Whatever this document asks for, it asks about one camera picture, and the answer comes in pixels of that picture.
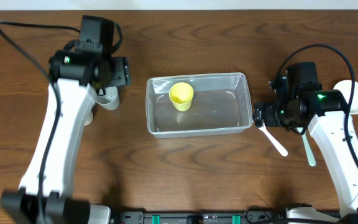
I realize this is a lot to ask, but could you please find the white plastic fork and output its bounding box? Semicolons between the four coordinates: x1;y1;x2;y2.
254;120;288;157

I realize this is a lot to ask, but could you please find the clear plastic container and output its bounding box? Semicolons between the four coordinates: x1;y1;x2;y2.
145;72;253;138

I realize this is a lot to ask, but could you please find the right black cable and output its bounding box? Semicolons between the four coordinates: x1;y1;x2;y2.
274;43;358;206

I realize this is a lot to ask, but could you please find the black cable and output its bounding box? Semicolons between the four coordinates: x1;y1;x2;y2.
0;20;82;224
274;43;358;206

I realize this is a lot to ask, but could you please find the white plastic bowl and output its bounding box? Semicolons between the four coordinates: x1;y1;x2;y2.
334;80;358;114

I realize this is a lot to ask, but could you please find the left black cable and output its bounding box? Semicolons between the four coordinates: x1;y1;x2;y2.
0;20;82;224

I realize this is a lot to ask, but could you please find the white plastic cup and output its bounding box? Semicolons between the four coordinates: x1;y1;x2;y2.
85;111;94;126

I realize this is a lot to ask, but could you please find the grey plastic cup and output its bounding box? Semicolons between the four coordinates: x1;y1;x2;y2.
96;86;120;111

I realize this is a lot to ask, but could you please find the pale green plastic spoon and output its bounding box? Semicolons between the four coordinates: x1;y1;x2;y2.
301;133;316;167

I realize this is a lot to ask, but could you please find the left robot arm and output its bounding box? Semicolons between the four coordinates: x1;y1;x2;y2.
0;16;131;223

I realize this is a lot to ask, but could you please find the yellow plastic cup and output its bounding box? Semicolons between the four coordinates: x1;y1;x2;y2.
168;82;194;112

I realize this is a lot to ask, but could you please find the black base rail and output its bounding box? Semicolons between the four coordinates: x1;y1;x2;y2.
110;207;341;224

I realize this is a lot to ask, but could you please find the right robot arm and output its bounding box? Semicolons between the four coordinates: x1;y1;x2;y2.
252;62;358;223

